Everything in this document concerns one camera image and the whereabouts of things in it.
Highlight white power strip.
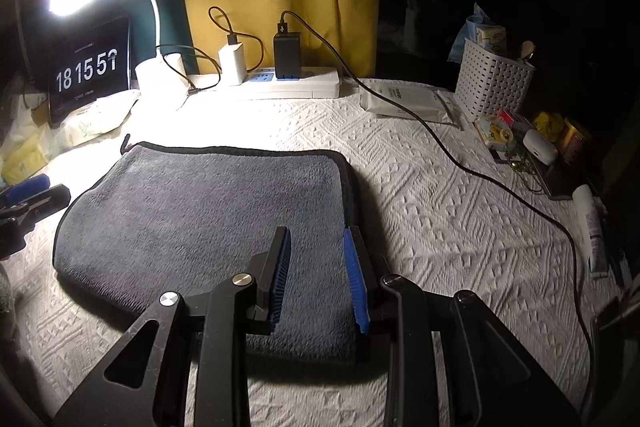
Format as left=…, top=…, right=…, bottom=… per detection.
left=189, top=66, right=342, bottom=101

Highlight black charger plug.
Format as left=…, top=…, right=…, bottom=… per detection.
left=272, top=34, right=302, bottom=80

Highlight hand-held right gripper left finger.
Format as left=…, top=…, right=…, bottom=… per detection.
left=50, top=226, right=292, bottom=427

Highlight white wipes packet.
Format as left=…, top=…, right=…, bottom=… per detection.
left=359, top=86, right=465, bottom=126

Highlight yellow tissue packets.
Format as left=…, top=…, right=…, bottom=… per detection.
left=0, top=124, right=53, bottom=188

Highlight dark flat notebook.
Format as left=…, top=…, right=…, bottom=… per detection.
left=492, top=146, right=581, bottom=202

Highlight white perforated plastic basket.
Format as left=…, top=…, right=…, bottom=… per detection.
left=454, top=38, right=536, bottom=122

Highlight white tube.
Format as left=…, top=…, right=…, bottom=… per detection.
left=571, top=184, right=609, bottom=279

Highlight white earbud case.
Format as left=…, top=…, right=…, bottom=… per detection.
left=521, top=129, right=559, bottom=166

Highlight gold round can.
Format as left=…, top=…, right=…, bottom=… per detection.
left=556, top=117, right=594, bottom=164

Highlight tissue pack in basket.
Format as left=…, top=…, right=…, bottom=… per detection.
left=474, top=26, right=509, bottom=58

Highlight small yellow packet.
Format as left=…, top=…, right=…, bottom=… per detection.
left=531, top=111, right=564, bottom=134

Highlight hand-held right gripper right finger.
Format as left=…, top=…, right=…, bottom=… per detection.
left=342, top=226, right=586, bottom=427

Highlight white charger plug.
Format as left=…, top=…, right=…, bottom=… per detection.
left=218, top=44, right=246, bottom=86

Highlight white charger with cable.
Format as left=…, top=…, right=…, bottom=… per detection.
left=154, top=6, right=266, bottom=96

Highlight black tablet clock display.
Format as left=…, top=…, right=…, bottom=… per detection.
left=47, top=17, right=134, bottom=126

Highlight blue face mask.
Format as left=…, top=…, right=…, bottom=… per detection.
left=446, top=2, right=507, bottom=64

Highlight white textured table cover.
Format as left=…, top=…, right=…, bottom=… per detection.
left=0, top=77, right=626, bottom=427

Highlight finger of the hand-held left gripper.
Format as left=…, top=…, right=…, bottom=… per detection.
left=0, top=184, right=71, bottom=258
left=0, top=173, right=52, bottom=204

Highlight grey towel with black edge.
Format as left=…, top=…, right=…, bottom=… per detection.
left=52, top=139, right=383, bottom=364

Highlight long black cable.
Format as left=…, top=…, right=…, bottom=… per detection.
left=279, top=10, right=597, bottom=413

